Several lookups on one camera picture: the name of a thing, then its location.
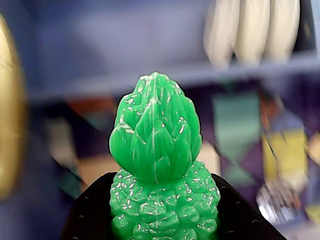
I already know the silver toy spatula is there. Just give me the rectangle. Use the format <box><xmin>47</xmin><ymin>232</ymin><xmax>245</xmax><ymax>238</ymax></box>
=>
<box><xmin>256</xmin><ymin>178</ymin><xmax>310</xmax><ymax>227</ymax></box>

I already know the white toy plate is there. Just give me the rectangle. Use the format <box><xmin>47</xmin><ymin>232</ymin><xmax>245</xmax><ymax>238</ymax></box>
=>
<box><xmin>264</xmin><ymin>0</ymin><xmax>301</xmax><ymax>64</ymax></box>
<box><xmin>203</xmin><ymin>0</ymin><xmax>238</xmax><ymax>70</ymax></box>
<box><xmin>234</xmin><ymin>0</ymin><xmax>271</xmax><ymax>68</ymax></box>

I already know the gold cabinet door handle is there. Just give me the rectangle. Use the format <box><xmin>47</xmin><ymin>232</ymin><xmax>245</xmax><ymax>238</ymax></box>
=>
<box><xmin>0</xmin><ymin>13</ymin><xmax>28</xmax><ymax>202</ymax></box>

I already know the light blue toy kitchen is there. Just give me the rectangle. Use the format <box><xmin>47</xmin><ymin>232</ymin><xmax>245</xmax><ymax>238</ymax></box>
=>
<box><xmin>0</xmin><ymin>0</ymin><xmax>320</xmax><ymax>240</ymax></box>

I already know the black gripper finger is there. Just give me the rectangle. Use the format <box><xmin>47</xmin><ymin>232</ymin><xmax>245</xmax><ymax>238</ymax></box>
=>
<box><xmin>60</xmin><ymin>171</ymin><xmax>119</xmax><ymax>240</ymax></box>
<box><xmin>214</xmin><ymin>174</ymin><xmax>288</xmax><ymax>240</ymax></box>

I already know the green toy pineapple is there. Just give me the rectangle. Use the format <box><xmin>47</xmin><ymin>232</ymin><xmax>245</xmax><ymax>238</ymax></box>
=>
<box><xmin>108</xmin><ymin>71</ymin><xmax>222</xmax><ymax>240</ymax></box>

